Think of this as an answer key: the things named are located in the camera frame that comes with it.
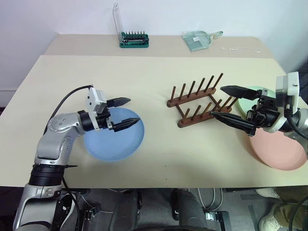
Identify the clear plastic case lid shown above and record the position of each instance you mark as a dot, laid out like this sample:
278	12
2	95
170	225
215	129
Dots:
118	20

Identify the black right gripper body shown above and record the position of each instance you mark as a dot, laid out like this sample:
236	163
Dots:
263	110

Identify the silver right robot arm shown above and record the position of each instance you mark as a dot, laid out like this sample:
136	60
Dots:
297	124

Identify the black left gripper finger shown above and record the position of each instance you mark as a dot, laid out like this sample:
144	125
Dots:
127	123
119	101

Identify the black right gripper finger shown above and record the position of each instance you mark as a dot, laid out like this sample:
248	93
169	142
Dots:
234	119
238	91

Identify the person's khaki trouser leg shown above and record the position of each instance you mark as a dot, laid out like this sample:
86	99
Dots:
292	204

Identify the clear green dustpan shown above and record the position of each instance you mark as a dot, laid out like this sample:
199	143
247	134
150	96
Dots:
197	39

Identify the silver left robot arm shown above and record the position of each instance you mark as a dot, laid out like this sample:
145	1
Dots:
54	142

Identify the clear plastic strip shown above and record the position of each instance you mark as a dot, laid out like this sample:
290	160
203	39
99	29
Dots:
240	49

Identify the green screwdriver bit set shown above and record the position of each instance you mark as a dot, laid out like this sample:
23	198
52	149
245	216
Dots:
133	39

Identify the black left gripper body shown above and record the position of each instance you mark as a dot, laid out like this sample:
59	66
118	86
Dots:
105	118

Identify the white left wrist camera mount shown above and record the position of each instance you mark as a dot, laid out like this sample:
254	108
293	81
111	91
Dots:
95	102

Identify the blue plate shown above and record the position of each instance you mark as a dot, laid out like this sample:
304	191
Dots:
115	142

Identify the red plate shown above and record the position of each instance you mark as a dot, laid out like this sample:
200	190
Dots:
279	150

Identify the wooden dish rack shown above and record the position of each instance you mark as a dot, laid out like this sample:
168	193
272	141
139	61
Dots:
196	102

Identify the white sneaker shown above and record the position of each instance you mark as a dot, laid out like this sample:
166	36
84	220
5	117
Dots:
267	192
269	221

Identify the green plate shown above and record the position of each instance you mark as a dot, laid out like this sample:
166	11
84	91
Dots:
245	104

